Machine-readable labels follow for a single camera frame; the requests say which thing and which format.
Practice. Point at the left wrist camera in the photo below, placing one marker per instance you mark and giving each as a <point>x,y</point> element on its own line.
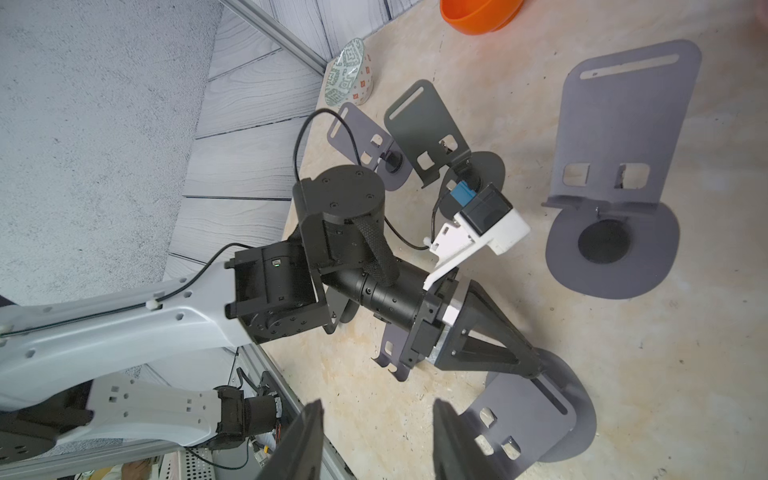
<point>485,219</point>

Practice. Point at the orange bowl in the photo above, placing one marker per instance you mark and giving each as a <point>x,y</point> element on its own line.
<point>477,17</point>

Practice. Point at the green patterned bowl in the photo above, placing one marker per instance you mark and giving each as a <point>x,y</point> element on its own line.
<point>350,78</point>

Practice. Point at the left aluminium frame post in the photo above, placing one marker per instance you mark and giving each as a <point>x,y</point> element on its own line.
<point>257,17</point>

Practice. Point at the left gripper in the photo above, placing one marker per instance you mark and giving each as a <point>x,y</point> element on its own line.
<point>491,342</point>

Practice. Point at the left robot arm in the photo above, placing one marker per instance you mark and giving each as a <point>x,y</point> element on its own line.
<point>245,295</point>

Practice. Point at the purple stand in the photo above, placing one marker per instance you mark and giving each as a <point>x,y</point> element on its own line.
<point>391,352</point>
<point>548,419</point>
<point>620,120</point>
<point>377,149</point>

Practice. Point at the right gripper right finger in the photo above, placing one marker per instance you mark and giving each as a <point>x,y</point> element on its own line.
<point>456,455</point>

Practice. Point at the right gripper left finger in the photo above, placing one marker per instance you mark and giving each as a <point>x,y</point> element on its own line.
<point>299,455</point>

